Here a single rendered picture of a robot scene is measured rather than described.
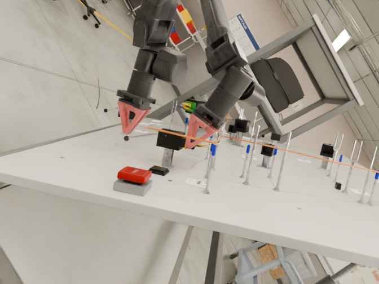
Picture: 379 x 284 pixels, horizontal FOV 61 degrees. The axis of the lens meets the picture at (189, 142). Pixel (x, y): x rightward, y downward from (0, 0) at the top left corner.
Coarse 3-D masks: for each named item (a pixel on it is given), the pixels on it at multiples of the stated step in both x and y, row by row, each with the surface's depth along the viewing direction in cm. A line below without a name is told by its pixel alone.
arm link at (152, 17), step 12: (144, 0) 69; (156, 0) 67; (168, 0) 68; (144, 12) 70; (156, 12) 68; (168, 12) 70; (156, 24) 69; (168, 24) 73; (156, 36) 72; (168, 36) 75
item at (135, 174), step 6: (126, 168) 59; (132, 168) 60; (138, 168) 61; (120, 174) 57; (126, 174) 57; (132, 174) 57; (138, 174) 57; (144, 174) 58; (150, 174) 60; (126, 180) 58; (132, 180) 57; (138, 180) 56; (144, 180) 56
